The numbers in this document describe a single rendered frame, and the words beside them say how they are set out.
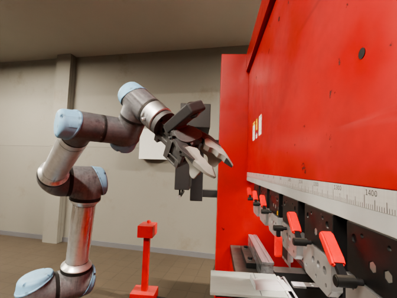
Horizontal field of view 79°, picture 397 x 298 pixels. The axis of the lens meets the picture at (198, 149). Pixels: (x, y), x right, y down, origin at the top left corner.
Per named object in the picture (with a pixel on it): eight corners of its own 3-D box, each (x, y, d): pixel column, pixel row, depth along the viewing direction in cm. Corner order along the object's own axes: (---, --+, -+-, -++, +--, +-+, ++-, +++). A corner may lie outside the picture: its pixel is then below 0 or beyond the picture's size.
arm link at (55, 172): (28, 172, 90) (59, 93, 58) (61, 172, 97) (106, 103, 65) (27, 202, 85) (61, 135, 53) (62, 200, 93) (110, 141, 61)
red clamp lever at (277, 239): (272, 255, 77) (272, 224, 77) (285, 256, 76) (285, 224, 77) (273, 257, 75) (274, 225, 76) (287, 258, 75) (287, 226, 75)
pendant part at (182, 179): (179, 185, 237) (180, 148, 240) (191, 185, 237) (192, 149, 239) (173, 189, 192) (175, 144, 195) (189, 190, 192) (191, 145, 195)
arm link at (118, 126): (93, 136, 70) (104, 104, 65) (129, 141, 77) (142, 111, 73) (100, 154, 65) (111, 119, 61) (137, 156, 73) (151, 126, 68)
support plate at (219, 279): (210, 272, 100) (210, 269, 100) (275, 276, 98) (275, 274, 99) (210, 295, 82) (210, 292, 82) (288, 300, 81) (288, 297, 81)
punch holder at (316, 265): (302, 269, 61) (303, 203, 62) (337, 271, 61) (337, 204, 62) (331, 301, 46) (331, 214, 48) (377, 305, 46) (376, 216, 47)
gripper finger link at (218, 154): (229, 173, 60) (198, 154, 62) (238, 156, 56) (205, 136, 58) (224, 180, 58) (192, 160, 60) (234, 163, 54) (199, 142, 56)
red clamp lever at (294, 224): (285, 209, 64) (295, 242, 56) (301, 210, 64) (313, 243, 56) (284, 214, 65) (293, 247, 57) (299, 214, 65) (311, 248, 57)
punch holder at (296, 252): (281, 244, 81) (282, 194, 82) (307, 245, 81) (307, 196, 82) (296, 261, 66) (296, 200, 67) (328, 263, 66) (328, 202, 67)
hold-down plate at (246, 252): (240, 249, 164) (240, 245, 164) (248, 250, 163) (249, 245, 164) (246, 268, 134) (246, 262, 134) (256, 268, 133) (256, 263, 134)
